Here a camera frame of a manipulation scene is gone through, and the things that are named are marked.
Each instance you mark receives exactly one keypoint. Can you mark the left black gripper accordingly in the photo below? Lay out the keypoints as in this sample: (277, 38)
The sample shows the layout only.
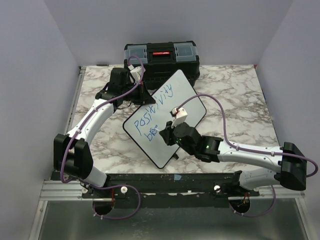
(144, 97)

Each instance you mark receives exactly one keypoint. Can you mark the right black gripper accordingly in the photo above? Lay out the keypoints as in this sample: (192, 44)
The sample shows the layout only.
(166, 134)

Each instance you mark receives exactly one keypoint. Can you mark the white whiteboard black frame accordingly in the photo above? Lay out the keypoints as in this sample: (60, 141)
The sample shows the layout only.
(142, 124)

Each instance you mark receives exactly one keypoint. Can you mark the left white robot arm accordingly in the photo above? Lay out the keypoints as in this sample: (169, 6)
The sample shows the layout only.
(71, 151)

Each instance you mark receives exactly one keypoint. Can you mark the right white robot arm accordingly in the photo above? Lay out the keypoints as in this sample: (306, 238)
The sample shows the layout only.
(280, 165)

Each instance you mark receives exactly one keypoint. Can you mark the black plastic toolbox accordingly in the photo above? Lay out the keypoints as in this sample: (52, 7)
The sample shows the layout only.
(161, 60)

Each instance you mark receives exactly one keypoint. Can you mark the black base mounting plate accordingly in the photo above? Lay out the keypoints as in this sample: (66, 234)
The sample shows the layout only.
(168, 190)

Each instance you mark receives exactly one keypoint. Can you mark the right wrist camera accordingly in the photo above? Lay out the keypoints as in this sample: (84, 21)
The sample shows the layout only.
(179, 116)

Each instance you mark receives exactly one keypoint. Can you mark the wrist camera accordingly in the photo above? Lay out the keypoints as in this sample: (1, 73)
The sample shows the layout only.
(179, 116)
(136, 72)

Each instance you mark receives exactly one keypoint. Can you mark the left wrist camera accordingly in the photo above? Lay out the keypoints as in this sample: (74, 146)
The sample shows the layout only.
(136, 72)

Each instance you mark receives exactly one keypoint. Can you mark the aluminium side rail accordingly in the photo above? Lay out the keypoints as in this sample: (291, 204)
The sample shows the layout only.
(55, 190)

